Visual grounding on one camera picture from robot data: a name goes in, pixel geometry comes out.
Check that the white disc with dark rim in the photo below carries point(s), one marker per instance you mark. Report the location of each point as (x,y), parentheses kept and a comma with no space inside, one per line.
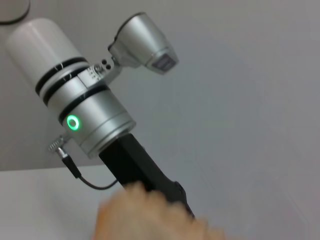
(10,10)

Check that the silver left camera mount bracket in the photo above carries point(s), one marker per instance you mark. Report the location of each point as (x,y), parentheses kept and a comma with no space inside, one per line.
(100,71)

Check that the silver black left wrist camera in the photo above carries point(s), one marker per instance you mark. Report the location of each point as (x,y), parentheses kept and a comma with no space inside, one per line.
(142,42)

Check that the orange striped bread roll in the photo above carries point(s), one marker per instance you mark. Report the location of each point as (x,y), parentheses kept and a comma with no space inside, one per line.
(150,217)

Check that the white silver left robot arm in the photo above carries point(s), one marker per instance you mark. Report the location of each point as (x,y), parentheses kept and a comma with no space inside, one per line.
(50,60)

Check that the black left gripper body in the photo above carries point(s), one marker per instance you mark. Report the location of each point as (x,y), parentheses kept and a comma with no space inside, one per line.
(140,165)

